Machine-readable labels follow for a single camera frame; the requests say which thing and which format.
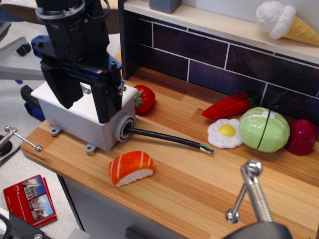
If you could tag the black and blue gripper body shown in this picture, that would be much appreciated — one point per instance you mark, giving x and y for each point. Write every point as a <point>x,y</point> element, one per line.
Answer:
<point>78,43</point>

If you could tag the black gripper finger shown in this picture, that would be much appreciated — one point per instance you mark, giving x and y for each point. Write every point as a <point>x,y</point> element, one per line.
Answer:
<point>66,88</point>
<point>107,97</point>

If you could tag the white switch box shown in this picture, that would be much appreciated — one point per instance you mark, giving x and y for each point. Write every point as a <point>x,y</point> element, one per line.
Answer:
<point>81,119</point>

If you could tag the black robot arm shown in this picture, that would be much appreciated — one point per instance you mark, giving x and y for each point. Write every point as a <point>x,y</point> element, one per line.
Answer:
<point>70,7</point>

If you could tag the red toy strawberry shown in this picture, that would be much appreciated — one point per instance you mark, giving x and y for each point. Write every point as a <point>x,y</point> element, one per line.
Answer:
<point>144,98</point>

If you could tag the blue black clamp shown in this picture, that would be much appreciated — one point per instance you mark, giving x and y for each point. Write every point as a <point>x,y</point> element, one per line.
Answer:
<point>31,104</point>

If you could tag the office chair base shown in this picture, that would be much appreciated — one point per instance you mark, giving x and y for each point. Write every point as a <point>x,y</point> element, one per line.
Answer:
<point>22,48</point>

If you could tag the metal clamp screw left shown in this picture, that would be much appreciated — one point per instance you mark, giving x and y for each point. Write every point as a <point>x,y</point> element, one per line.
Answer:
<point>12,131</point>

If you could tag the metal clamp screw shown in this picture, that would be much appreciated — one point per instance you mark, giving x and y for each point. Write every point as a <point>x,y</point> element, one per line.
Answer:
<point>265,228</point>
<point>12,131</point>

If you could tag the salmon sushi toy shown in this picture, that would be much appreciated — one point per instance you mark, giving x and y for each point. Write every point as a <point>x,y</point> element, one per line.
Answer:
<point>130,167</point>

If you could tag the grey block on shelf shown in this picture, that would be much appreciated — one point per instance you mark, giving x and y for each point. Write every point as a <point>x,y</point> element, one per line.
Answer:
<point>166,6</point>

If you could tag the red book on floor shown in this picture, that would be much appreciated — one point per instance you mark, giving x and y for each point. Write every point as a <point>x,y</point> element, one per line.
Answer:
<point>31,201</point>

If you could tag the wooden shelf with tile backsplash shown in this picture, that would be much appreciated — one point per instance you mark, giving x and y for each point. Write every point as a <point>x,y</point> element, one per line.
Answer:
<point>220,54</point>

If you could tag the toy fried egg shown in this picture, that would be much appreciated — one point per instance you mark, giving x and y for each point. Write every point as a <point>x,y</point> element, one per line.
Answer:
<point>224,134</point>

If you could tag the grey cabinet front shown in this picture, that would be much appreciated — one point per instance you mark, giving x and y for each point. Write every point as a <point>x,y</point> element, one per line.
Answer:
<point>103,219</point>

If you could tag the red toy chili pepper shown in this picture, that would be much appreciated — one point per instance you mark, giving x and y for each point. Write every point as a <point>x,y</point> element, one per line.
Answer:
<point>231,106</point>

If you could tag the green toy cabbage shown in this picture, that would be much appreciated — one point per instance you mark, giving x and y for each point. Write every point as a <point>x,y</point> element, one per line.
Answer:
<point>264,130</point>

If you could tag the metal clamp screw right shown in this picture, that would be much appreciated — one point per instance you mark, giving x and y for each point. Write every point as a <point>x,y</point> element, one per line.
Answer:
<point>265,228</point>

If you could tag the toy ice cream cone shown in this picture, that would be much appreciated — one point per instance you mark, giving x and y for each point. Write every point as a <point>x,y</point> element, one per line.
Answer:
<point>281,21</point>

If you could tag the dark red toy pepper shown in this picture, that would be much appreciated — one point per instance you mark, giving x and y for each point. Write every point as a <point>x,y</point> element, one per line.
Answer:
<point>303,137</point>

